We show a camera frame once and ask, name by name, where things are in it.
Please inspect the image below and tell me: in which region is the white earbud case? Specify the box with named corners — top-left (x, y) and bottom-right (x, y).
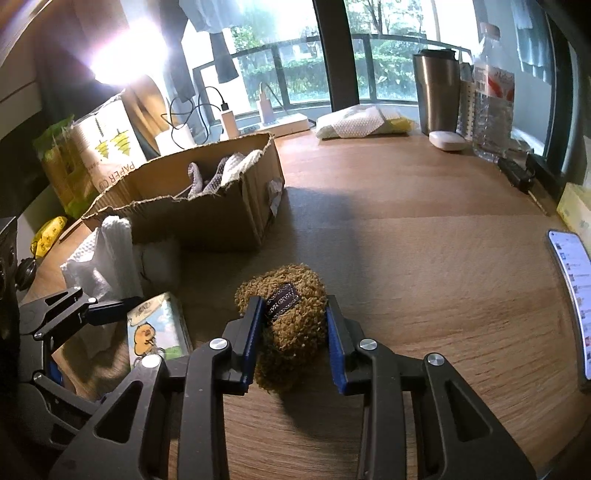
top-left (429, 130), bottom-right (467, 152)

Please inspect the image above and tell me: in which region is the stainless steel tumbler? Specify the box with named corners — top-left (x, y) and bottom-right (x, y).
top-left (412, 47), bottom-right (463, 136)

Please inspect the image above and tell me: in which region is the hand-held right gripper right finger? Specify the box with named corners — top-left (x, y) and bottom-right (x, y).
top-left (324, 305), bottom-right (539, 480)

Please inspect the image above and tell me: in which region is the white paper roll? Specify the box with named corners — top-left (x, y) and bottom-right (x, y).
top-left (154, 124), bottom-right (197, 154)

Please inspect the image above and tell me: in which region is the green snack package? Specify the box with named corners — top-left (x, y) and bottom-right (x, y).
top-left (33, 115), bottom-right (100, 219)

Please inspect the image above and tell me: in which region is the paper cup package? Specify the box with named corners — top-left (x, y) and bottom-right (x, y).
top-left (69, 98), bottom-right (149, 195)

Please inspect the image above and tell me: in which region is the white hanging shirt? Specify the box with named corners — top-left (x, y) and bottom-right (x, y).
top-left (178, 0), bottom-right (243, 34)

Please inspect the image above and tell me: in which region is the grey knitted cloth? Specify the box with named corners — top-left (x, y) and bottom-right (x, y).
top-left (186, 157), bottom-right (230, 200)

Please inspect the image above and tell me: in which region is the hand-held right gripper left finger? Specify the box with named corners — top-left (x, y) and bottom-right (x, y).
top-left (48, 296), bottom-right (266, 480)

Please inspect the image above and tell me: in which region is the balcony railing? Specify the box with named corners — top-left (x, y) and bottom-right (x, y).
top-left (191, 34), bottom-right (472, 121)

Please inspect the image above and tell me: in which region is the yellow green tissue box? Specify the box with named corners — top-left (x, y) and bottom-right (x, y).
top-left (556, 182), bottom-right (591, 237)

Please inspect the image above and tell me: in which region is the white power strip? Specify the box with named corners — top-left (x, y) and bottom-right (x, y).
top-left (240, 113), bottom-right (310, 137)

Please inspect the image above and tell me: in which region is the white knitted cloth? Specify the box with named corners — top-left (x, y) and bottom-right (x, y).
top-left (218, 150), bottom-right (265, 186)

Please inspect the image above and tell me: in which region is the dark hanging garment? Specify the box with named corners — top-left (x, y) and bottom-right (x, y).
top-left (159, 18), bottom-right (242, 100)

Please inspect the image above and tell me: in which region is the white dotted cup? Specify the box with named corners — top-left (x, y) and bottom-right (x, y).
top-left (457, 76), bottom-right (476, 140)

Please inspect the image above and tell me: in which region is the cartoon print tissue pack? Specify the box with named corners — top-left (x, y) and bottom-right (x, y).
top-left (127, 292), bottom-right (194, 370)

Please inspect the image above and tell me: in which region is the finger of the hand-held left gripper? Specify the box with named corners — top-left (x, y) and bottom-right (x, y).
top-left (19, 286), bottom-right (145, 355)
top-left (19, 364), bottom-right (101, 449)

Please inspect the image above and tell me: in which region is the yellow plastic packet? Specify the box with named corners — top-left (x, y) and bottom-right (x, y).
top-left (31, 216), bottom-right (68, 257)

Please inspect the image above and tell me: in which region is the white paper towel bundle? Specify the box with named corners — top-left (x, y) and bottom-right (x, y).
top-left (61, 215), bottom-right (145, 326)

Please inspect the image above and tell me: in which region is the black window frame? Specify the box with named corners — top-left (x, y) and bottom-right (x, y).
top-left (311, 0), bottom-right (362, 112)

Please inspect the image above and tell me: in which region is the clear water bottle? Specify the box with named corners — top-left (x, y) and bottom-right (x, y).
top-left (471, 22), bottom-right (516, 162)

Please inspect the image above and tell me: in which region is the white power bank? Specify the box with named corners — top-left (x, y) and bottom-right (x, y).
top-left (220, 110), bottom-right (240, 140)

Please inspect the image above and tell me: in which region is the black cable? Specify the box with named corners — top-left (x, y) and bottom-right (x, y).
top-left (161, 85), bottom-right (230, 140)

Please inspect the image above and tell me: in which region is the black car key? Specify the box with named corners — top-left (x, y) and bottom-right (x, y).
top-left (497, 157), bottom-right (551, 216)

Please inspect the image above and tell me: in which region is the smartphone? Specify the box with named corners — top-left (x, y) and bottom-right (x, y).
top-left (547, 229), bottom-right (591, 382)

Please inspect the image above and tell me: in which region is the brown fuzzy plush toy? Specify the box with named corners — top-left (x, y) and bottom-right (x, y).
top-left (235, 263), bottom-right (329, 407)

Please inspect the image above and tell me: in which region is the light blue hanging cloth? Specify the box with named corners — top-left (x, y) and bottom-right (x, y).
top-left (512, 0), bottom-right (556, 80)

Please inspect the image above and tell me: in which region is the cardboard box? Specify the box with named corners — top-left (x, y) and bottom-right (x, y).
top-left (81, 133), bottom-right (286, 252)

